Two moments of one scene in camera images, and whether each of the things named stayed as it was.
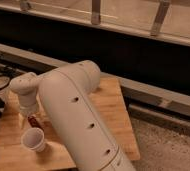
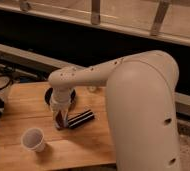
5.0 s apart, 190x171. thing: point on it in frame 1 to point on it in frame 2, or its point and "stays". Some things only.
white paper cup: x=33 y=138 stays
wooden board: x=7 y=152 stays
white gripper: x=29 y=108 to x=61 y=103
